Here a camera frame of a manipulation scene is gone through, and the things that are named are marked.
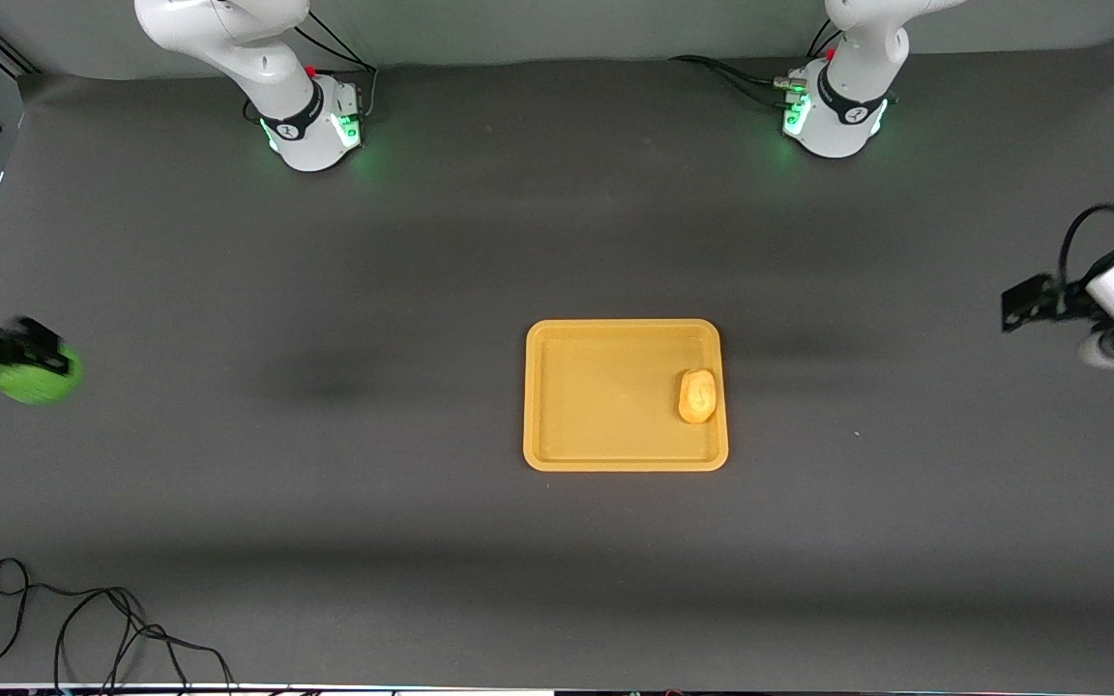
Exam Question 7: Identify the green apple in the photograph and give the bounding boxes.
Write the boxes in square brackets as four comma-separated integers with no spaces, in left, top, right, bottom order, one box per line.
[0,346,85,406]

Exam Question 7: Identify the yellow potato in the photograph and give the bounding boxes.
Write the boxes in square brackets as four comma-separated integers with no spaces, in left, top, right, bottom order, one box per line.
[677,368,719,425]

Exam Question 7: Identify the yellow plastic tray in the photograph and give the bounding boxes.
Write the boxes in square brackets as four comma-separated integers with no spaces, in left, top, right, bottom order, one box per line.
[522,318,730,474]

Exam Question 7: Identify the dark grey table mat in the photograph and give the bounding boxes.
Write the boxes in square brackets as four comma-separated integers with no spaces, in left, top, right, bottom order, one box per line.
[0,34,1114,693]

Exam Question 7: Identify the thin black loose cable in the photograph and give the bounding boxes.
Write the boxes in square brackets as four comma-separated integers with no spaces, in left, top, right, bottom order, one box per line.
[0,558,239,693]

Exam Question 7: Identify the aluminium frame rail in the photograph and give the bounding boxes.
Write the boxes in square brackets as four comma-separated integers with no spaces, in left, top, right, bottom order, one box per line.
[0,29,42,80]

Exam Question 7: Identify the black left arm base cable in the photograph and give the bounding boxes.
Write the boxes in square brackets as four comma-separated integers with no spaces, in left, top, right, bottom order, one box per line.
[668,19,844,109]

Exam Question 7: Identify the black arm base cable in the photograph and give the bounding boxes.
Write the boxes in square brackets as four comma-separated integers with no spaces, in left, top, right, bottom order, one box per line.
[243,17,380,127]
[668,19,844,109]

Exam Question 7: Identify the black right arm base cable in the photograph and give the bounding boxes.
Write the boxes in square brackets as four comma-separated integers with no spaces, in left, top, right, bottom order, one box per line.
[243,17,380,127]

